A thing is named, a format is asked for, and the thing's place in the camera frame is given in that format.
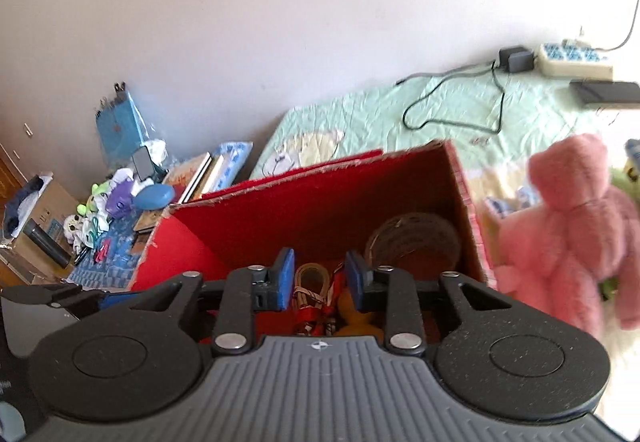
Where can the small black framed mirror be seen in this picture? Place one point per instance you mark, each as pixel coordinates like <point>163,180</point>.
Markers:
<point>142,163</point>

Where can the white power strip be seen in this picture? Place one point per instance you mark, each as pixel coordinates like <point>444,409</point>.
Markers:
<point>575,62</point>

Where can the blue checkered cloth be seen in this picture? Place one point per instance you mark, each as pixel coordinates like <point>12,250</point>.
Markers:
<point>120,257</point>

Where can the white dog toy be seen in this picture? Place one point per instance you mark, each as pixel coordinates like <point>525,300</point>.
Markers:
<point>80,229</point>

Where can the black power adapter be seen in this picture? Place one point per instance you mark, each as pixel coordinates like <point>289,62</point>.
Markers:
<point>517,58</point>

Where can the purple toy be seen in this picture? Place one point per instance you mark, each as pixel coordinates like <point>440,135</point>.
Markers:
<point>119,201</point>

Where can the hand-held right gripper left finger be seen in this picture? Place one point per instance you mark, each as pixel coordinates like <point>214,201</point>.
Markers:
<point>286,279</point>

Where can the black cylinder flask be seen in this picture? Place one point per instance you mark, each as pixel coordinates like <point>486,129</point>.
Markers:
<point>47,244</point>

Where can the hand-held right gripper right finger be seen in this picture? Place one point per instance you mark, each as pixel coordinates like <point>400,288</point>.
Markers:
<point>354,279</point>

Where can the black smartphone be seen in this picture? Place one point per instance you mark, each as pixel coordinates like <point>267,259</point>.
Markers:
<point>605,92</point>

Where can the light blue patterned packet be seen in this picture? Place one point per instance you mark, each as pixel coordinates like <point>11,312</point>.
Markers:
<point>235,164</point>

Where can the pink plush toy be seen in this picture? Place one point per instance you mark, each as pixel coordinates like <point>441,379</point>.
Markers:
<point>565,232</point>

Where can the brown cardboard box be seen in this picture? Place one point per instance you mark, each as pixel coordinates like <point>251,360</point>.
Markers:
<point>60,202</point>

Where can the printed packing tape roll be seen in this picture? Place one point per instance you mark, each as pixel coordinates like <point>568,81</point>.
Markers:
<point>415,242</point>

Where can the dark blue cloth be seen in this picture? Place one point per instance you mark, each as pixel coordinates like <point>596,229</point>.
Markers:
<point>25,207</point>

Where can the book with flame cover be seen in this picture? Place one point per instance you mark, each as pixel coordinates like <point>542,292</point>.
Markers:
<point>187,177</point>

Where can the large red cardboard box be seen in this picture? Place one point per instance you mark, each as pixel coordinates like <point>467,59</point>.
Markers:
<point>300,207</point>

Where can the small red clip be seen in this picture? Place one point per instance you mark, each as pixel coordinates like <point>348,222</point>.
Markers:
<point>103,252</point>

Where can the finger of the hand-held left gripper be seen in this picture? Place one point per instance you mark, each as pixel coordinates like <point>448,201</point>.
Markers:
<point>40,294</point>
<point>114,300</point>

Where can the orange book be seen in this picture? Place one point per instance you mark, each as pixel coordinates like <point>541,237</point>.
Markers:
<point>147,222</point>

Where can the green toy figure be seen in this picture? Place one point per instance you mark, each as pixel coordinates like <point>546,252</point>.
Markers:
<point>90,199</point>

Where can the brown dried gourd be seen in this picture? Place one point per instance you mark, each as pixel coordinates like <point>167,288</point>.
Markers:
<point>350,317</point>

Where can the blue glasses case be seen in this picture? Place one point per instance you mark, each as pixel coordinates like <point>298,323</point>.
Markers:
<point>155,197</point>

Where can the blue plastic-wrapped folder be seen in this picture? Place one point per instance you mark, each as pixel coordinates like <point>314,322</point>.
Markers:
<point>120,127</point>

